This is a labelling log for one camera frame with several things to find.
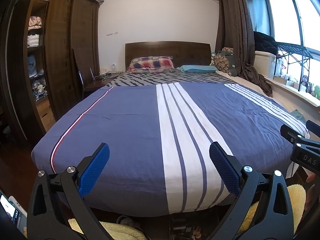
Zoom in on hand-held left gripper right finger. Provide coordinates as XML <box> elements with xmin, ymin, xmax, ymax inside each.
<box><xmin>205</xmin><ymin>141</ymin><xmax>304</xmax><ymax>240</ymax></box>

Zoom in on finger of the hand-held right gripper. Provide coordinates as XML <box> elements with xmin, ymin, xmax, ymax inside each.
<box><xmin>280</xmin><ymin>124</ymin><xmax>312</xmax><ymax>147</ymax></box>
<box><xmin>306</xmin><ymin>119</ymin><xmax>320</xmax><ymax>133</ymax></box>

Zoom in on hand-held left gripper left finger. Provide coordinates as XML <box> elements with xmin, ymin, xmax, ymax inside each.
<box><xmin>26</xmin><ymin>142</ymin><xmax>112</xmax><ymax>240</ymax></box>

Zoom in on green cloth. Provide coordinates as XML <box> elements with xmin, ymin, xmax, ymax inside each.
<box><xmin>291</xmin><ymin>109</ymin><xmax>307</xmax><ymax>123</ymax></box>

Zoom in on blue white striped duvet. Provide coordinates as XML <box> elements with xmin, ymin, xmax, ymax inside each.
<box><xmin>31</xmin><ymin>81</ymin><xmax>310</xmax><ymax>217</ymax></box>

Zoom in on grey slipper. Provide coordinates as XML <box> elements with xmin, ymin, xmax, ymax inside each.
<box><xmin>117</xmin><ymin>215</ymin><xmax>142</xmax><ymax>230</ymax></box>

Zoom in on white storage box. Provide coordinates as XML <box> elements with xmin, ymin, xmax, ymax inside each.
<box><xmin>254</xmin><ymin>51</ymin><xmax>277</xmax><ymax>79</ymax></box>

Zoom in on black metal rack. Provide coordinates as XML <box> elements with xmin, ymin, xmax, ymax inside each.
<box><xmin>274</xmin><ymin>42</ymin><xmax>320</xmax><ymax>92</ymax></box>

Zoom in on dark wooden nightstand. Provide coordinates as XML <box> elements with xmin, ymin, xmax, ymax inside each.
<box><xmin>82</xmin><ymin>72</ymin><xmax>125</xmax><ymax>93</ymax></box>

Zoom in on smartphone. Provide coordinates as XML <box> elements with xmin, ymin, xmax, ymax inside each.
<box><xmin>0</xmin><ymin>194</ymin><xmax>27</xmax><ymax>238</ymax></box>

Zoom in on black jacket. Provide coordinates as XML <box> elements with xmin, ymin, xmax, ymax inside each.
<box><xmin>253</xmin><ymin>31</ymin><xmax>278</xmax><ymax>55</ymax></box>

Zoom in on metal folding chair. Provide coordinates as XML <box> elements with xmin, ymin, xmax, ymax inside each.
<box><xmin>72</xmin><ymin>48</ymin><xmax>94</xmax><ymax>99</ymax></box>

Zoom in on patterned cushion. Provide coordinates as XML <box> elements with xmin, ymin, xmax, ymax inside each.
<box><xmin>211</xmin><ymin>47</ymin><xmax>238</xmax><ymax>77</ymax></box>

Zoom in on teal pillow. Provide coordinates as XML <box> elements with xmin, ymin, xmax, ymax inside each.
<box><xmin>176</xmin><ymin>64</ymin><xmax>219</xmax><ymax>74</ymax></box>

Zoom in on grey zebra striped sheet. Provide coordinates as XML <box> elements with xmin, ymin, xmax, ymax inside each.
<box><xmin>105</xmin><ymin>71</ymin><xmax>240</xmax><ymax>88</ymax></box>

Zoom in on window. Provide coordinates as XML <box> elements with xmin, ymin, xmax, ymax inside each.
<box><xmin>250</xmin><ymin>0</ymin><xmax>320</xmax><ymax>63</ymax></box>

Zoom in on plaid pillow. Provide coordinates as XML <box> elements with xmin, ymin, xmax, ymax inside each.
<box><xmin>127</xmin><ymin>56</ymin><xmax>175</xmax><ymax>73</ymax></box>

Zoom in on dark wooden wardrobe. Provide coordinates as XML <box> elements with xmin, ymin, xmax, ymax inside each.
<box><xmin>0</xmin><ymin>0</ymin><xmax>104</xmax><ymax>140</ymax></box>

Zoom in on brown curtain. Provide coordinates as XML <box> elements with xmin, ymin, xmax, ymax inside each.
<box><xmin>214</xmin><ymin>0</ymin><xmax>273</xmax><ymax>97</ymax></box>

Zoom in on light blue folded clothes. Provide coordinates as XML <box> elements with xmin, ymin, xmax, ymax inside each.
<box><xmin>27</xmin><ymin>55</ymin><xmax>38</xmax><ymax>78</ymax></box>

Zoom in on dark wooden headboard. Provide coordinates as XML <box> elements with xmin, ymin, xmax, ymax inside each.
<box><xmin>125</xmin><ymin>41</ymin><xmax>212</xmax><ymax>72</ymax></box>

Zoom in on white striped folded clothes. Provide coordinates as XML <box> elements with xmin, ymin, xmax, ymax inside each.
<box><xmin>27</xmin><ymin>34</ymin><xmax>41</xmax><ymax>47</ymax></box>

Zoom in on pink folded clothes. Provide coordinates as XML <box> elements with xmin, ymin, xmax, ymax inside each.
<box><xmin>29</xmin><ymin>16</ymin><xmax>43</xmax><ymax>29</ymax></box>

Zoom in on white charging cable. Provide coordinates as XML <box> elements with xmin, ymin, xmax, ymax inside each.
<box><xmin>94</xmin><ymin>70</ymin><xmax>123</xmax><ymax>82</ymax></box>

